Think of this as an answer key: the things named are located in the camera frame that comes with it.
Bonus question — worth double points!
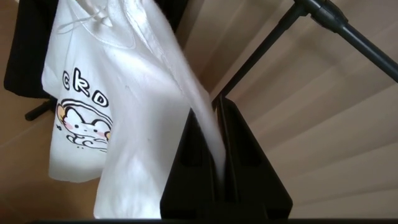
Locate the black shorts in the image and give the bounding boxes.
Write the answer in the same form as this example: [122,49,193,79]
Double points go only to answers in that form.
[3,0,190,100]

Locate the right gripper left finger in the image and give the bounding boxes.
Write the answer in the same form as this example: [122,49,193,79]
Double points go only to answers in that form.
[159,108,223,220]

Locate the beige curtain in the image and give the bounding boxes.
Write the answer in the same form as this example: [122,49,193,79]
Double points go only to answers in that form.
[175,0,398,219]

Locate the black clothes rack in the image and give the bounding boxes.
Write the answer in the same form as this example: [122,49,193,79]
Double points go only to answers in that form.
[24,0,398,122]

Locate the white printed t-shirt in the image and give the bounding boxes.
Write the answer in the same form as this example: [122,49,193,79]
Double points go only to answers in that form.
[41,0,227,220]

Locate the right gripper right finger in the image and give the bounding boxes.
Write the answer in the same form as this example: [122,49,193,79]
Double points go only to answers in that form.
[212,96,294,220]

